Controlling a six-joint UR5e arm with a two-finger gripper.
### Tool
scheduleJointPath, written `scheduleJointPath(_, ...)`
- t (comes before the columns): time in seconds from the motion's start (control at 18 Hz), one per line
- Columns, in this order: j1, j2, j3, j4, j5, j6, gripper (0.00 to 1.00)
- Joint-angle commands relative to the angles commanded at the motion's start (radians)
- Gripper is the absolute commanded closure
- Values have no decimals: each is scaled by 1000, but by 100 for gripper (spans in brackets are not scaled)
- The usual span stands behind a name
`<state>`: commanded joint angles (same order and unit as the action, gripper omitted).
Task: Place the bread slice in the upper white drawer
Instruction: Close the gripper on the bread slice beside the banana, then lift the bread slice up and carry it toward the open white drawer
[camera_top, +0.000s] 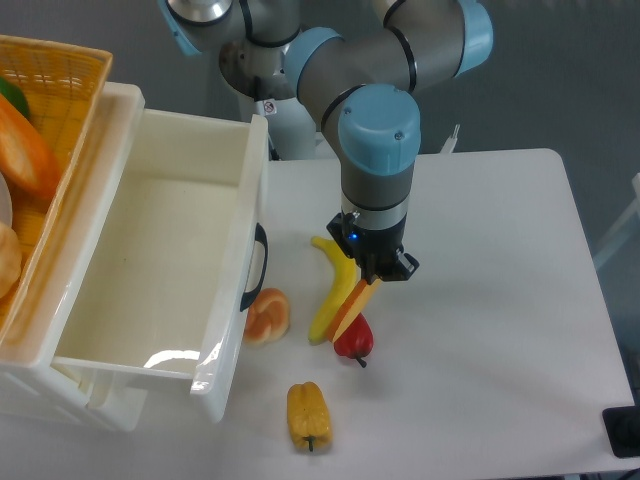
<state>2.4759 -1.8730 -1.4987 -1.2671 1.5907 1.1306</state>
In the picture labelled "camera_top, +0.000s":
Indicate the yellow banana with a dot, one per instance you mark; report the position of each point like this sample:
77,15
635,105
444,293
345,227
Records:
345,278

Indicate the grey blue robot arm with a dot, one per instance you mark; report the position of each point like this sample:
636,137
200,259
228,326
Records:
360,95

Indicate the white frame at right edge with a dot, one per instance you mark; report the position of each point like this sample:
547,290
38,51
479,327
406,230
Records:
620,232

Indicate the orange baguette loaf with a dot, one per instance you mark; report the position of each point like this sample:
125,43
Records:
26,158

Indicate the white drawer cabinet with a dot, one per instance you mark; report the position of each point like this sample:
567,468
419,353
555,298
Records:
34,382

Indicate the knotted bread roll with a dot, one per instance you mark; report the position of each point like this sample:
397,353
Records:
268,318

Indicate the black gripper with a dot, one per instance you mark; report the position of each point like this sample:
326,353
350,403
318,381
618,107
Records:
379,254

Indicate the white upper drawer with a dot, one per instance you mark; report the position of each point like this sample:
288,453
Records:
160,301

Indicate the green vegetable in basket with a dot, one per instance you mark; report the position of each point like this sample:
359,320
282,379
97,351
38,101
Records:
14,95

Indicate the yellow bell pepper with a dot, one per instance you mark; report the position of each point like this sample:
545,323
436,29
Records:
308,417

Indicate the white table bracket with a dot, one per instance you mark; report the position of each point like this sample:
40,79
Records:
451,141

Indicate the dark blue drawer handle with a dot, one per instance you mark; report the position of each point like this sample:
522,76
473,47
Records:
257,268

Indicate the black device at table edge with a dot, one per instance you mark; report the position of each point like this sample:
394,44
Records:
622,427

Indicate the orange bread slice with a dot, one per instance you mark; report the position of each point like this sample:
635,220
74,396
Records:
352,306

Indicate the round bread bun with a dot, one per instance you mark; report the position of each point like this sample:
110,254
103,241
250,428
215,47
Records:
11,259

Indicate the orange wicker basket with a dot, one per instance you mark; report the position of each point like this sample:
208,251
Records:
62,84

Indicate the red bell pepper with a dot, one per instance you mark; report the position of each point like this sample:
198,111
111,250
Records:
357,342

